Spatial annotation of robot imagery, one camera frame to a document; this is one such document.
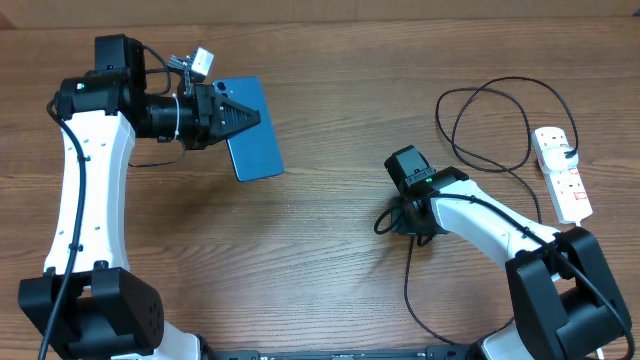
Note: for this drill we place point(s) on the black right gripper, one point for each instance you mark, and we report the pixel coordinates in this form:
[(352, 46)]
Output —
[(402, 226)]

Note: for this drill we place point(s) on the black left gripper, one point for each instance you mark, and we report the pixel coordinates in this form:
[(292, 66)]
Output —
[(212, 109)]

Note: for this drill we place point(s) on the blue smartphone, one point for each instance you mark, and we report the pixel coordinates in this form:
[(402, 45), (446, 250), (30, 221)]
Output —
[(255, 152)]

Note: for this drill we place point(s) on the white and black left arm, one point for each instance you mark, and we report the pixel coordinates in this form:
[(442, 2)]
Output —
[(87, 304)]

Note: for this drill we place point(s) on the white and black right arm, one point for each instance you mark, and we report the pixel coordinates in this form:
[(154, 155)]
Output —
[(565, 300)]

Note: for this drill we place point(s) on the white charger plug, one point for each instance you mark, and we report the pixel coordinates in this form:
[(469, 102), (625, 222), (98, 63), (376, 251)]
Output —
[(556, 159)]

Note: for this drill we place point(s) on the white power strip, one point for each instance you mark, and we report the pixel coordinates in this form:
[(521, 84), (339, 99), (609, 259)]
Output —
[(566, 189)]

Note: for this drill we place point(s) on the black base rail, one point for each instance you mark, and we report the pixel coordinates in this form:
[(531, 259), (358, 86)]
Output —
[(431, 352)]

